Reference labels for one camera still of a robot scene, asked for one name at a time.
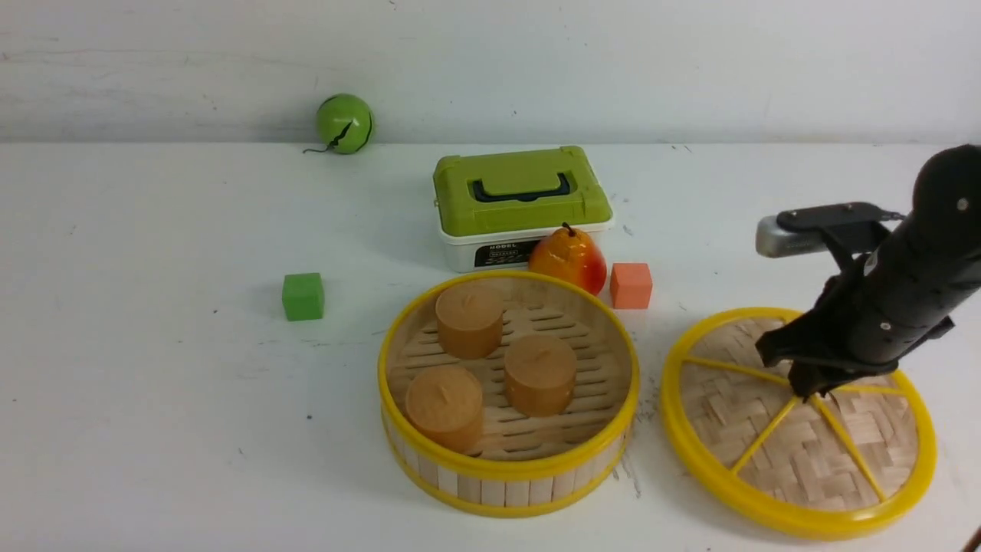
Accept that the brown cylinder bun right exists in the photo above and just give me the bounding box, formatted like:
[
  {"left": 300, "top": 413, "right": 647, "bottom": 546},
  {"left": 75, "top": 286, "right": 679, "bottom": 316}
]
[{"left": 504, "top": 334, "right": 577, "bottom": 417}]

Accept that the brown cylinder bun front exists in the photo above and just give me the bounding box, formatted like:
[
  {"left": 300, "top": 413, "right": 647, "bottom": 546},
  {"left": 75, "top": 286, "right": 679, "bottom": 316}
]
[{"left": 404, "top": 366, "right": 484, "bottom": 454}]

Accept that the brown cylinder bun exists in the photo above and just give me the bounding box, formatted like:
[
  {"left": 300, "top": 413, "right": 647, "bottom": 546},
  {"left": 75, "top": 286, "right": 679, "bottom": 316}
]
[
  {"left": 404, "top": 366, "right": 484, "bottom": 454},
  {"left": 435, "top": 282, "right": 504, "bottom": 360},
  {"left": 504, "top": 334, "right": 577, "bottom": 417}
]

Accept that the yellow bamboo steamer basket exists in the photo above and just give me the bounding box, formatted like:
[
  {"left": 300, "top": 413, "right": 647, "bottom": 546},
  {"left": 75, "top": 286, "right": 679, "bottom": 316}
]
[{"left": 377, "top": 271, "right": 640, "bottom": 518}]

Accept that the green lidded storage box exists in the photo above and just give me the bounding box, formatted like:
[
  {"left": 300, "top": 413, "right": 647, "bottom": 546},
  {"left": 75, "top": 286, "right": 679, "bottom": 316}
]
[{"left": 432, "top": 146, "right": 615, "bottom": 273}]

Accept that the yellow woven steamer lid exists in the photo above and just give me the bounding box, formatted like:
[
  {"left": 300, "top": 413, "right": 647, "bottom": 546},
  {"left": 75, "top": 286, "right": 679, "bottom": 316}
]
[{"left": 660, "top": 307, "right": 937, "bottom": 541}]

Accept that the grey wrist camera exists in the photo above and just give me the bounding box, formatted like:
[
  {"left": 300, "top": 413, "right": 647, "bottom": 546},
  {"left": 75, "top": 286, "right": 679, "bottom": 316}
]
[{"left": 756, "top": 202, "right": 905, "bottom": 270}]

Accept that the green foam cube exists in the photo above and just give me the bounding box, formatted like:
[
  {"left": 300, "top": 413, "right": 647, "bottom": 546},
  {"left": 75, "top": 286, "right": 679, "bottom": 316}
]
[{"left": 281, "top": 272, "right": 325, "bottom": 322}]

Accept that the green toy watermelon ball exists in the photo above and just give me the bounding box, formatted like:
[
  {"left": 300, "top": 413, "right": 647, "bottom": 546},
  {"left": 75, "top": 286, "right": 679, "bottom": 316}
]
[{"left": 303, "top": 92, "right": 376, "bottom": 155}]

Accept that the orange foam cube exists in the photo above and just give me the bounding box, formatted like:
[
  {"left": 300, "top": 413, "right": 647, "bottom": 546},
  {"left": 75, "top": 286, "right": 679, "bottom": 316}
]
[{"left": 609, "top": 262, "right": 653, "bottom": 310}]

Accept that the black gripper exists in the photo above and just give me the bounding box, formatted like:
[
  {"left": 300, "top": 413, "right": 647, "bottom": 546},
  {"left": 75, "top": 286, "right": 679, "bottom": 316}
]
[{"left": 756, "top": 276, "right": 954, "bottom": 399}]

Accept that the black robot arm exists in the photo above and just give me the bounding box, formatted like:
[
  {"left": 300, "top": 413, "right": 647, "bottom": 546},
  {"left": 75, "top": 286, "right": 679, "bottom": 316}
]
[{"left": 756, "top": 144, "right": 980, "bottom": 398}]

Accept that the red yellow toy pear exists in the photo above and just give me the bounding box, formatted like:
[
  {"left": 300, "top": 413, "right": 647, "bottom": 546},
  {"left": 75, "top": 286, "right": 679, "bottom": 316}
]
[{"left": 528, "top": 222, "right": 609, "bottom": 296}]

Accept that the brown cylinder bun back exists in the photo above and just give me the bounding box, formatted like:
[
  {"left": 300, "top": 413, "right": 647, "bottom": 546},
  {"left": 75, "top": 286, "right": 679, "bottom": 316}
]
[{"left": 435, "top": 282, "right": 504, "bottom": 360}]

